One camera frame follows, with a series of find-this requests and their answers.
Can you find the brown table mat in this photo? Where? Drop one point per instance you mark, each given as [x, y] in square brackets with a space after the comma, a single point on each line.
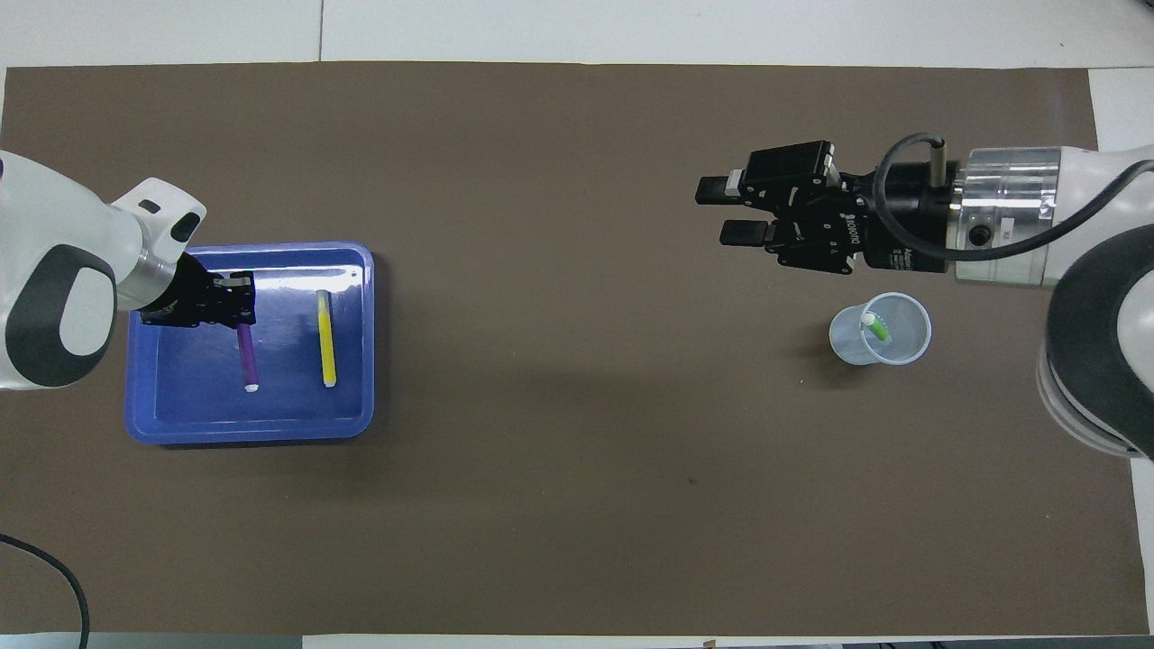
[577, 496]

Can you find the yellow marker pen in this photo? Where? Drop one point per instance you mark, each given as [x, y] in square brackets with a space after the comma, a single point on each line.
[327, 342]

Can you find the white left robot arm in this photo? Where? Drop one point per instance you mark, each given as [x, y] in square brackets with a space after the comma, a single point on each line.
[45, 225]

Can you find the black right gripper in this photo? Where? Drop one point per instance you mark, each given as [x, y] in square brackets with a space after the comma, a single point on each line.
[829, 225]

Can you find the purple marker pen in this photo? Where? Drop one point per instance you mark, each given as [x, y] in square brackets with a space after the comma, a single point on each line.
[248, 361]

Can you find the translucent plastic cup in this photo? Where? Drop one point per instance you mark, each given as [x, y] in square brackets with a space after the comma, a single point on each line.
[847, 342]

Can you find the blue plastic tray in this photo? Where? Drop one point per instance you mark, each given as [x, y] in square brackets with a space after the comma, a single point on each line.
[297, 410]

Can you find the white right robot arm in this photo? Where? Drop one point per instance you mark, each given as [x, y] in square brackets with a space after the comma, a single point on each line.
[1001, 189]

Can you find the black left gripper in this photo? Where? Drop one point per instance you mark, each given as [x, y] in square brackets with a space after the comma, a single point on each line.
[180, 302]

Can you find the green marker pen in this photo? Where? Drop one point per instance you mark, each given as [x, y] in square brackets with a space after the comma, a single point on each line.
[876, 328]

